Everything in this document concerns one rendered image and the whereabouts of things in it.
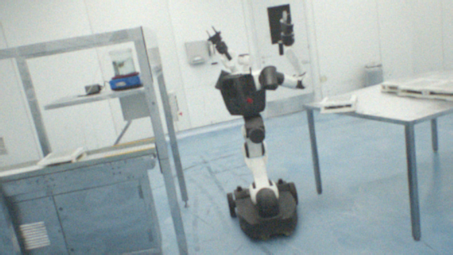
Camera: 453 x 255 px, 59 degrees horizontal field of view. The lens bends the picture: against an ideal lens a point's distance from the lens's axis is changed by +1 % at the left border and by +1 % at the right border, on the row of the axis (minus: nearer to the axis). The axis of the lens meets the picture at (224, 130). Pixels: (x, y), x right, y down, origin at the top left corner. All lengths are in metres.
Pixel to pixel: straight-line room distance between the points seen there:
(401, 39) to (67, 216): 6.46
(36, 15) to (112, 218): 4.19
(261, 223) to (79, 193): 1.28
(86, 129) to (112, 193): 3.75
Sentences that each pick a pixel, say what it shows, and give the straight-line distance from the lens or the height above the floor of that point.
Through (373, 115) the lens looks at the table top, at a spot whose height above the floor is 0.81.
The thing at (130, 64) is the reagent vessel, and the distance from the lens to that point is 2.73.
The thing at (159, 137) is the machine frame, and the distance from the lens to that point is 2.60.
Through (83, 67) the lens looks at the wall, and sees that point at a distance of 6.45.
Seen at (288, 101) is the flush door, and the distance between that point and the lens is 6.95.
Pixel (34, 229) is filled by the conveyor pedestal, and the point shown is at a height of 0.43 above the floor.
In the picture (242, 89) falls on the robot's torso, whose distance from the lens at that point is 2.72.
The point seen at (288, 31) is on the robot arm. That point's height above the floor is 1.44.
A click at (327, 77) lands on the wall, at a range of 7.22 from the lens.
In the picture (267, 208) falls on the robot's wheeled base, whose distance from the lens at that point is 2.87.
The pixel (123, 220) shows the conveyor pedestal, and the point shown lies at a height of 0.36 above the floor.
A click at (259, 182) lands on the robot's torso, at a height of 0.35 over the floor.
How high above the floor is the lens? 1.49
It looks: 13 degrees down
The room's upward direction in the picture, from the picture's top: 10 degrees counter-clockwise
